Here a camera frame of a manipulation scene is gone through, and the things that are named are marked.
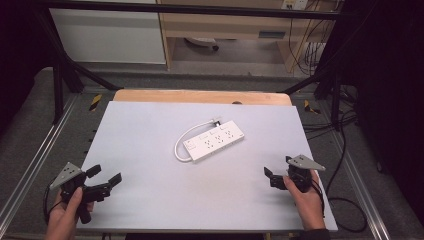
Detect white cabinet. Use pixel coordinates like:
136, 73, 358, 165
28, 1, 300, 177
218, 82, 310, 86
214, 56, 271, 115
49, 7, 167, 65

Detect person's right hand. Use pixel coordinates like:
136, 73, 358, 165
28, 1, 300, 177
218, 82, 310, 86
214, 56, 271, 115
282, 169, 326, 232

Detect office chair base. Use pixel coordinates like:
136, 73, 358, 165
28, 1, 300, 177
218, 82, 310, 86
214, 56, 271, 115
184, 36, 220, 52

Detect black metal stand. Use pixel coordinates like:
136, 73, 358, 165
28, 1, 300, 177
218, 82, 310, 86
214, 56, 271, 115
281, 19, 359, 132
33, 9, 124, 125

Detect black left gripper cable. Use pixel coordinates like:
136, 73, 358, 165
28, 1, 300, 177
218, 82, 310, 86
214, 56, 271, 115
42, 184, 64, 225

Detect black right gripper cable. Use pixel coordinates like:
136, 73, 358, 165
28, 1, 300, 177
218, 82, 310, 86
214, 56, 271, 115
311, 119, 368, 234

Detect light wooden desk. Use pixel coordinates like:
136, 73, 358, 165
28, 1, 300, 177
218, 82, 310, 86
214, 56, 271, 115
156, 0, 338, 73

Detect wooden table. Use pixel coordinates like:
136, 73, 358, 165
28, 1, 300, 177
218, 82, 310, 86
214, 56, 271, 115
112, 88, 293, 107

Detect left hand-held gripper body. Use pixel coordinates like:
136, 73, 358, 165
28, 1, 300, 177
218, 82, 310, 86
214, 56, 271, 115
49, 161, 112, 225

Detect yellow black tape marker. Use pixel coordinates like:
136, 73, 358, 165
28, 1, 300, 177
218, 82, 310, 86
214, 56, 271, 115
303, 99, 322, 115
88, 93, 103, 112

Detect white power strip cable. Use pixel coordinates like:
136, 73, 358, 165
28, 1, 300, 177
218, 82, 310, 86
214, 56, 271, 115
173, 118, 223, 164

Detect black floor cables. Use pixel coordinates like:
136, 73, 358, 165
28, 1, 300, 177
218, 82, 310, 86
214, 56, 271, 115
301, 84, 359, 141

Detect hanging black cables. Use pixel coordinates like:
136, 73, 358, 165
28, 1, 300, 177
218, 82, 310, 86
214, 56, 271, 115
287, 0, 344, 77

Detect person's left hand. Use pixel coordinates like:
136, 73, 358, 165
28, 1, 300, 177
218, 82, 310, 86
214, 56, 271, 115
44, 186, 95, 240

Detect black metal crossbar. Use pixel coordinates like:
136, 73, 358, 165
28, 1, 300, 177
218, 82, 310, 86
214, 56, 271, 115
33, 0, 348, 21

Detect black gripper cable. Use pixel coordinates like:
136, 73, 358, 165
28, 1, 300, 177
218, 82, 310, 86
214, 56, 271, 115
42, 184, 64, 225
311, 119, 368, 234

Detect aluminium rail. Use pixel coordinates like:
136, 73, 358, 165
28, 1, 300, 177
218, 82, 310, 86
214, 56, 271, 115
0, 93, 81, 231
328, 129, 392, 240

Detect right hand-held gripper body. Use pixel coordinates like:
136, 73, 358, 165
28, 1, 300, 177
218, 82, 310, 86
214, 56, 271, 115
286, 154, 327, 194

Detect white power strip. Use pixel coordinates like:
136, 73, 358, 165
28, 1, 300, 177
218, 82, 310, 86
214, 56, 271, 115
182, 120, 246, 164

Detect white wall outlet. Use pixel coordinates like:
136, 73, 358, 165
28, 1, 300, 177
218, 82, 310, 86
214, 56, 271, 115
281, 0, 310, 11

